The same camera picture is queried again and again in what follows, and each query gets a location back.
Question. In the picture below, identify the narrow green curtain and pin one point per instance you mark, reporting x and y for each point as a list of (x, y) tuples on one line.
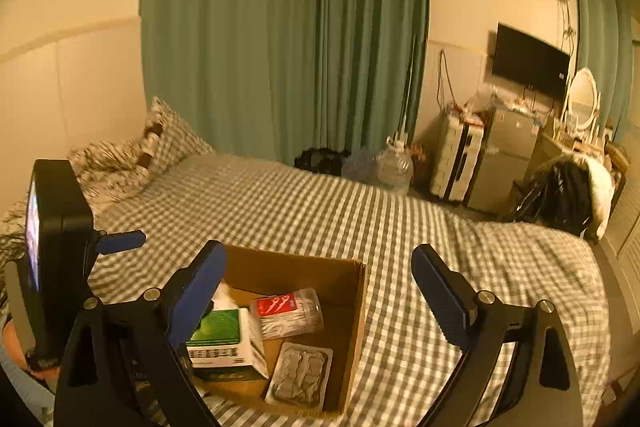
[(372, 32)]

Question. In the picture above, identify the green and white carton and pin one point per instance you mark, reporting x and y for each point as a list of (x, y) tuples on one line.
[(225, 332)]

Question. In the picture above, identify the green curtain beside mirror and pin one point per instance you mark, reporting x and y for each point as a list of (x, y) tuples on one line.
[(607, 57)]

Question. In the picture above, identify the brown striped cushion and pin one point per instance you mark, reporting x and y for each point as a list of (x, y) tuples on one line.
[(151, 139)]

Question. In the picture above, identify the clear water jug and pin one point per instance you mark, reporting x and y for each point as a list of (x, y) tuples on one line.
[(395, 167)]

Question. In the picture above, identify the clear cotton swab container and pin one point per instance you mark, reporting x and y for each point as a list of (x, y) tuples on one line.
[(287, 312)]

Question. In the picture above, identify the grey plastic wrapped packet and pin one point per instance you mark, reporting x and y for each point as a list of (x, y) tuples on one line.
[(300, 372)]

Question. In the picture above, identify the white oval mirror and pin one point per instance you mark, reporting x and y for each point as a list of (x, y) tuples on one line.
[(582, 99)]

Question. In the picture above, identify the brown cardboard box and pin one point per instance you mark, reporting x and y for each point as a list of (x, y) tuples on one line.
[(300, 272)]

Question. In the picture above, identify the grey mini fridge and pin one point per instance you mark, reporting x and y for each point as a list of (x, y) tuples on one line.
[(507, 157)]

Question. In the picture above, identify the white suitcase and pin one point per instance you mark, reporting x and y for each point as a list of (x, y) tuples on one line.
[(457, 157)]

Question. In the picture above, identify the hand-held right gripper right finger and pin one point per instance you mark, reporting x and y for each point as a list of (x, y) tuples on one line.
[(442, 297)]

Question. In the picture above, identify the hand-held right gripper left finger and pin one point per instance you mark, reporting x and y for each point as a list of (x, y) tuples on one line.
[(197, 294)]

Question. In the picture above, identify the wooden dressing table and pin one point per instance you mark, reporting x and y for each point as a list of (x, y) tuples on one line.
[(545, 147)]

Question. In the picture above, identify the checkered bed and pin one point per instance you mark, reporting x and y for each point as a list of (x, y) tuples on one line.
[(300, 207)]

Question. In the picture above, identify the wide green curtain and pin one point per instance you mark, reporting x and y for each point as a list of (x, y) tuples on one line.
[(225, 32)]

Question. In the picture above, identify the zebra striped blanket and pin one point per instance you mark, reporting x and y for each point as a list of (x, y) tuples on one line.
[(105, 163)]

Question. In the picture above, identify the white fluffy garment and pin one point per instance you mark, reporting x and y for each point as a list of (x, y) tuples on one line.
[(600, 187)]

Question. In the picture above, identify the black wall television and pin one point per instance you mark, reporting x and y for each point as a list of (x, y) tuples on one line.
[(530, 59)]

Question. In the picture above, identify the black plastic bag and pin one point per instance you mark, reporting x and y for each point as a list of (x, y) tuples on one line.
[(550, 197)]

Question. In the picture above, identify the white crumpled tissue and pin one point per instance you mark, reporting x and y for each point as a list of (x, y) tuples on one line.
[(225, 297)]

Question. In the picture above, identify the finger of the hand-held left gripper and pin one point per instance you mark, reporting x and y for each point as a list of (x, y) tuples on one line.
[(125, 240)]

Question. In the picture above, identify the checkered pillow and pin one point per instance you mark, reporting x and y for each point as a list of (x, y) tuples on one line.
[(177, 142)]

